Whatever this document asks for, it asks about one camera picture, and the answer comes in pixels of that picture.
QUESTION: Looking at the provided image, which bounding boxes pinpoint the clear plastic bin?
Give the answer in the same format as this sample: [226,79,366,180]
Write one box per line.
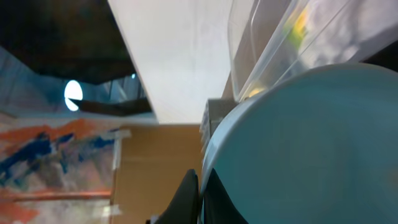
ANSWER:
[228,0,397,101]

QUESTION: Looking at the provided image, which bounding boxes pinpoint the colourful painted board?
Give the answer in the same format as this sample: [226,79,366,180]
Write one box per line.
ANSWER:
[1,114,131,223]

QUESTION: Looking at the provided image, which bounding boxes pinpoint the cardboard box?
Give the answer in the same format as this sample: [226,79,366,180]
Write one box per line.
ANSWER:
[111,124,203,224]

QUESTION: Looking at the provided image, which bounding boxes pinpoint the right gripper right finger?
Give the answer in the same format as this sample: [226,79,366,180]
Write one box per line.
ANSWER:
[204,169,248,224]

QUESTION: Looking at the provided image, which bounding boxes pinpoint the light blue bowl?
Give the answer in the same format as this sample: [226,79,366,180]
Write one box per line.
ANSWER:
[201,63,397,223]

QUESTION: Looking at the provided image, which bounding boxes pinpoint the green snack wrapper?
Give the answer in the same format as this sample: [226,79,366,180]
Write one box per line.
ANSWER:
[287,7,308,49]

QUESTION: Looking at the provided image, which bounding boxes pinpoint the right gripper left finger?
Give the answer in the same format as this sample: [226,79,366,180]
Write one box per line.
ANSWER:
[146,169,200,224]

